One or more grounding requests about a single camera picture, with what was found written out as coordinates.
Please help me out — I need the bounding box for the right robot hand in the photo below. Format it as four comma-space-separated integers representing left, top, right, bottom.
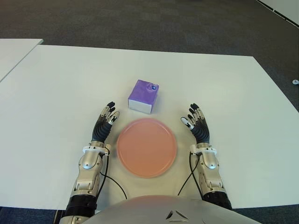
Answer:
179, 102, 212, 144

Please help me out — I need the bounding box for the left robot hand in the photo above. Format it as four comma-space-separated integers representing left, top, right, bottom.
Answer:
91, 101, 120, 143

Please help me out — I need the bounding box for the purple tissue paper pack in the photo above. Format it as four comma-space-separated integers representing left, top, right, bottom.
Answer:
128, 79, 160, 115

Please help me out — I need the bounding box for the pink round plate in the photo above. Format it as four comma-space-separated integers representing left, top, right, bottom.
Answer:
116, 118, 178, 179

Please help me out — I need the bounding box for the grey robot torso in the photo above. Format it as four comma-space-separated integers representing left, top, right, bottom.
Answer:
88, 195, 256, 224

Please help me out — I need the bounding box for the adjacent white table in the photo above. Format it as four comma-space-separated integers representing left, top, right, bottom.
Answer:
0, 38, 44, 82

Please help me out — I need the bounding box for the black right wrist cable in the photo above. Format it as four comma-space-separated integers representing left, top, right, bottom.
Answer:
177, 151, 204, 201

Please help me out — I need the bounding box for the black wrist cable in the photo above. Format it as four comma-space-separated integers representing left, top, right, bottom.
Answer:
97, 144, 128, 200
177, 151, 204, 201

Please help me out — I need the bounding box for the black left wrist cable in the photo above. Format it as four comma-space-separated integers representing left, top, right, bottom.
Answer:
97, 144, 128, 200

